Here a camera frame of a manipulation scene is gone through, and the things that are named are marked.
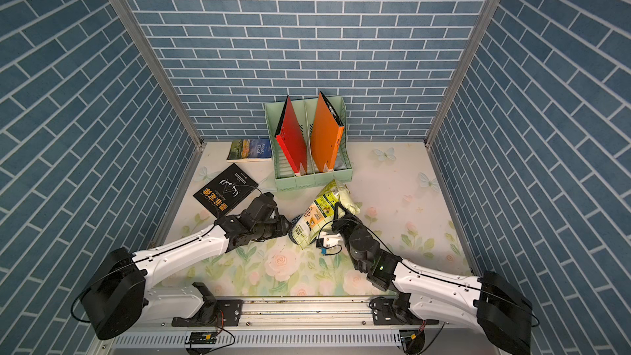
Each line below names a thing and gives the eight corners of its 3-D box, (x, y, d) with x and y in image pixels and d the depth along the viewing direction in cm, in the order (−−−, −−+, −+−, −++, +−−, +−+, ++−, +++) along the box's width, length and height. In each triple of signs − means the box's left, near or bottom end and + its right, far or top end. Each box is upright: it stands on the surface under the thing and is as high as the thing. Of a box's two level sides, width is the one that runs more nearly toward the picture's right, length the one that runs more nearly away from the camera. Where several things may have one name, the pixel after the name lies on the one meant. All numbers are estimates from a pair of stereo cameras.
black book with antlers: (198, 200, 101) (193, 194, 97) (235, 169, 111) (233, 163, 108) (220, 219, 95) (216, 213, 92) (258, 185, 106) (256, 179, 102)
